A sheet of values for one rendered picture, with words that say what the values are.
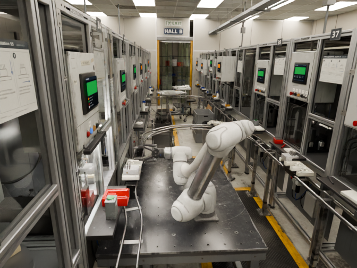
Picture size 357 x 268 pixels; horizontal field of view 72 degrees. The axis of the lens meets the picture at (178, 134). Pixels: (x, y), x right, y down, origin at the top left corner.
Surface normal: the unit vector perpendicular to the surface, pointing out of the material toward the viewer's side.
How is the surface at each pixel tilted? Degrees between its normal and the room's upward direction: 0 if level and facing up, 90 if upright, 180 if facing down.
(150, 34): 90
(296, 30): 90
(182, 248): 0
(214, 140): 84
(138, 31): 90
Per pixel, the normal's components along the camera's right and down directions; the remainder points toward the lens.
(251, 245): 0.01, -0.96
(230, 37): 0.06, 0.29
